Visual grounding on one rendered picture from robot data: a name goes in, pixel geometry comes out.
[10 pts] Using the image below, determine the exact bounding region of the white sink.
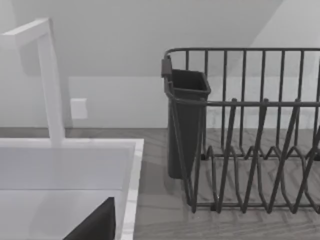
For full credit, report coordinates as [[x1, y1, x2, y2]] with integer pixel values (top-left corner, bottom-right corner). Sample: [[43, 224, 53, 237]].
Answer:
[[0, 137, 145, 240]]

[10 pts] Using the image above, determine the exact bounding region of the tall white tap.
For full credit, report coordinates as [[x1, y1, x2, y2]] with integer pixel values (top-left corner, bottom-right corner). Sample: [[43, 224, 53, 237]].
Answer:
[[0, 17, 68, 148]]

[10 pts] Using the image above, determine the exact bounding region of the dark grey cutlery holder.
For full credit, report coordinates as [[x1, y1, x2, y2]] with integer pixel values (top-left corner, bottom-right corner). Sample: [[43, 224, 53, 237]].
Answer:
[[167, 68, 212, 180]]

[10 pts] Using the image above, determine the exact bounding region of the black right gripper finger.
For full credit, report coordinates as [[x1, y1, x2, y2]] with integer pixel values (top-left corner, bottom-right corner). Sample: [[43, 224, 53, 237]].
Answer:
[[61, 196, 116, 240]]

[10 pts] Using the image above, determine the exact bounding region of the dark grey wire dish rack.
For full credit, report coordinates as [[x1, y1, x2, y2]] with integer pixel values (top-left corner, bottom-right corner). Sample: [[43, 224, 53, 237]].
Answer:
[[161, 47, 320, 215]]

